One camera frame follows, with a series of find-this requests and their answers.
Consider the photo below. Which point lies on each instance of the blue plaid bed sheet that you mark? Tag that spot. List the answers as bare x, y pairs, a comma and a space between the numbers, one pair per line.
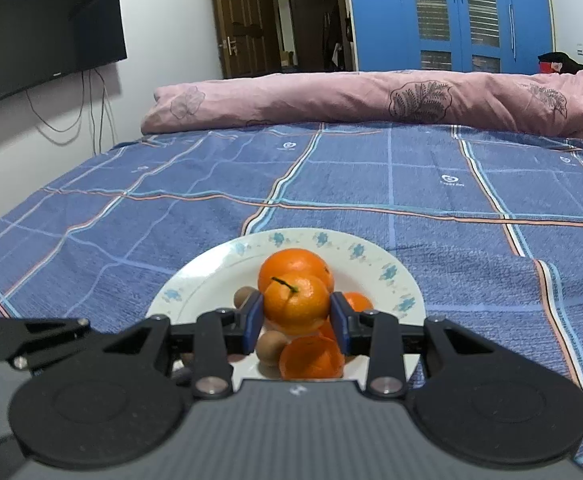
121, 220

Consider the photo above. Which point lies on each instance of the red and black bag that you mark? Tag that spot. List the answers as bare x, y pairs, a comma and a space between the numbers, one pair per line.
556, 64

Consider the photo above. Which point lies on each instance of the small orange with stem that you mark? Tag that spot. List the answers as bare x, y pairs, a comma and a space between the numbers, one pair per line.
296, 305

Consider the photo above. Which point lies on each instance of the brown wooden door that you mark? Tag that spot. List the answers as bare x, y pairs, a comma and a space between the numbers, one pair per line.
244, 10

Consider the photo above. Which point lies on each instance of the black wall television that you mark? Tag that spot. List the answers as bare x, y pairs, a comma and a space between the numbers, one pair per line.
41, 40

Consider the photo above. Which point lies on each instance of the hanging dark clothes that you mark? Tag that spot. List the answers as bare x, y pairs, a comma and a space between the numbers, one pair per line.
336, 40

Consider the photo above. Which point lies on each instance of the blue wardrobe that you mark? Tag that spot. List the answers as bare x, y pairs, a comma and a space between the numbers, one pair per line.
441, 15

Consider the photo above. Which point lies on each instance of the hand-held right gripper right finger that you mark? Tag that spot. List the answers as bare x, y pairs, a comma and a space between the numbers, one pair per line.
339, 325

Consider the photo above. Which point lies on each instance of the pink floral quilt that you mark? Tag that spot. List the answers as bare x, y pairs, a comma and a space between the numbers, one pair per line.
321, 97

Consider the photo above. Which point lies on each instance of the large orange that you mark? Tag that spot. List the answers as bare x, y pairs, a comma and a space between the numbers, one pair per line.
296, 262

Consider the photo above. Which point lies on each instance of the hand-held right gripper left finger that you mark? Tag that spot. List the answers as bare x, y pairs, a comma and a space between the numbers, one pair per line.
252, 325

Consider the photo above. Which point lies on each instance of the brown longan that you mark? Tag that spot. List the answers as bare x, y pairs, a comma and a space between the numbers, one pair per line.
270, 347
244, 297

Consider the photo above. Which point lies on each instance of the white floral rim plate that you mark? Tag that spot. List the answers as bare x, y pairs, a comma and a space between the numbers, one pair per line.
206, 280

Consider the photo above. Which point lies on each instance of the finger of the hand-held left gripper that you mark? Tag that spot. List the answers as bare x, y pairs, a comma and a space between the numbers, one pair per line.
1, 342

